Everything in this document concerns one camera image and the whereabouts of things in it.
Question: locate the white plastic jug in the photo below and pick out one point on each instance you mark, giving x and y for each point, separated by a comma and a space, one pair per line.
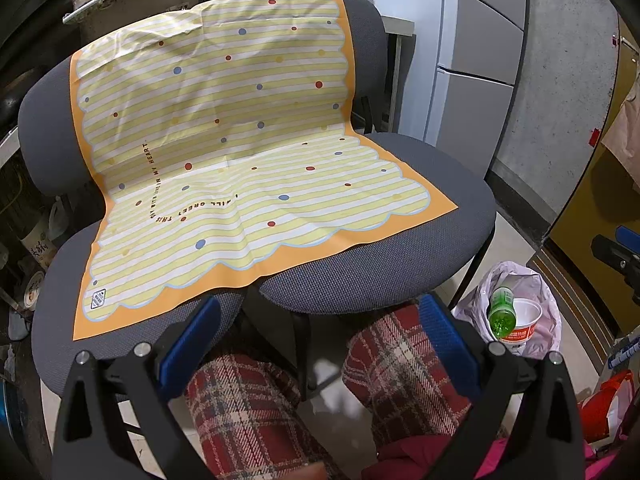
57, 217

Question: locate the person's leg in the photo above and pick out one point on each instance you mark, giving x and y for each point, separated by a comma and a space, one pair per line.
240, 420
400, 370

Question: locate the olive yellow door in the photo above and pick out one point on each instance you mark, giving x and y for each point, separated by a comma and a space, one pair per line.
590, 200

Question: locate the brown hanging paper bag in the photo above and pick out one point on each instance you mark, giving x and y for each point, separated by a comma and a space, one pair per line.
625, 130

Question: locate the small red door latch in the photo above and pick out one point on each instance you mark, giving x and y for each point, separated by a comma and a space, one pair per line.
595, 138

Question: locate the yellow striped dotted mat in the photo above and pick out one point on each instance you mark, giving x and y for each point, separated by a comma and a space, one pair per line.
225, 110

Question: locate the grey fabric chair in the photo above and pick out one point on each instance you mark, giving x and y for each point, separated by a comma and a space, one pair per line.
50, 125
400, 260

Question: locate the white printed paper bag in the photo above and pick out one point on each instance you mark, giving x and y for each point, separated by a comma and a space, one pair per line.
37, 250

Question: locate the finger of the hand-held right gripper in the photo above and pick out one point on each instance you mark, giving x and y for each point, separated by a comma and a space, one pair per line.
617, 257
629, 237

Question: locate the pink plastic trash bag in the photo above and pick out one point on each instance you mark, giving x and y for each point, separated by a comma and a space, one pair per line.
552, 310

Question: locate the person's left leg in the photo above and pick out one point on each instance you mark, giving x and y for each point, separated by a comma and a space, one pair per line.
240, 420

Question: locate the white refrigerator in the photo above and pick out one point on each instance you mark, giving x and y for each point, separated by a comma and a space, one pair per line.
480, 35

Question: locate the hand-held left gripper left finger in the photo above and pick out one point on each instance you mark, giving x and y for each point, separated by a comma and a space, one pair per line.
192, 332

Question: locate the red bag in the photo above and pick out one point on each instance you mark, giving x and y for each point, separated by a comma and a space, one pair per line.
600, 405

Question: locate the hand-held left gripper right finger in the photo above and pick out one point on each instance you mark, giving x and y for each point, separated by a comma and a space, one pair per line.
447, 342

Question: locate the white instant noodle cup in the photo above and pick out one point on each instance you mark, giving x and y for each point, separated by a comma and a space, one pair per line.
525, 317

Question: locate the dark red garment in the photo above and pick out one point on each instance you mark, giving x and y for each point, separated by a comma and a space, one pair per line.
425, 457

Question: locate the plastic bottle with green cap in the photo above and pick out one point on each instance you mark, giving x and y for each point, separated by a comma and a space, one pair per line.
501, 317

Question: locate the person's right leg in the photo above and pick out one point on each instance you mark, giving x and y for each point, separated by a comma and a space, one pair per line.
400, 370

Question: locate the brown striped doormat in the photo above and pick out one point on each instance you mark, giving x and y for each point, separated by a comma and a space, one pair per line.
565, 290

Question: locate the blue and white bottle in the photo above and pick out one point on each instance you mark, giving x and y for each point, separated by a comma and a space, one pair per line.
622, 352

